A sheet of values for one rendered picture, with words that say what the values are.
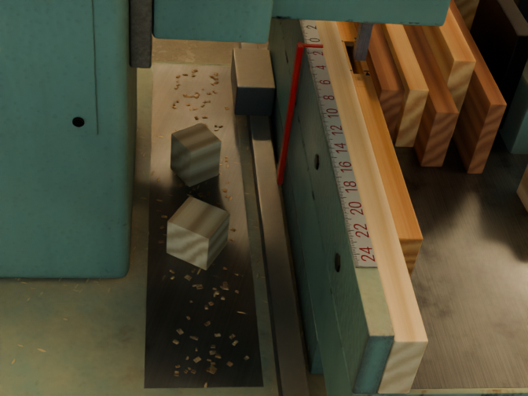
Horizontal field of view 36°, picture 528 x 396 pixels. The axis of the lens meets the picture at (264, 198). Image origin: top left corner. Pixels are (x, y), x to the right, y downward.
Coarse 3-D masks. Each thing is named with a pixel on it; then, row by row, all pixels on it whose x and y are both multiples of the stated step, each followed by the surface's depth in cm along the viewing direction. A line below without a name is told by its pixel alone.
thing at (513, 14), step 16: (480, 0) 70; (496, 0) 67; (512, 0) 67; (480, 16) 70; (496, 16) 67; (512, 16) 65; (480, 32) 70; (496, 32) 67; (512, 32) 64; (480, 48) 70; (496, 48) 67; (512, 48) 63; (496, 64) 66; (512, 64) 64; (496, 80) 66; (512, 80) 65; (512, 96) 66
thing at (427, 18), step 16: (288, 0) 58; (304, 0) 59; (320, 0) 59; (336, 0) 59; (352, 0) 59; (368, 0) 59; (384, 0) 59; (400, 0) 59; (416, 0) 59; (432, 0) 59; (448, 0) 60; (272, 16) 59; (288, 16) 59; (304, 16) 59; (320, 16) 60; (336, 16) 60; (352, 16) 60; (368, 16) 60; (384, 16) 60; (400, 16) 60; (416, 16) 60; (432, 16) 60
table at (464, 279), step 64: (448, 192) 63; (512, 192) 63; (320, 256) 58; (448, 256) 57; (512, 256) 58; (320, 320) 57; (448, 320) 53; (512, 320) 54; (448, 384) 49; (512, 384) 50
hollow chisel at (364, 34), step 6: (360, 24) 64; (366, 24) 64; (360, 30) 64; (366, 30) 64; (360, 36) 65; (366, 36) 65; (360, 42) 65; (366, 42) 65; (354, 48) 66; (360, 48) 65; (366, 48) 65; (354, 54) 66; (360, 54) 66; (366, 54) 66
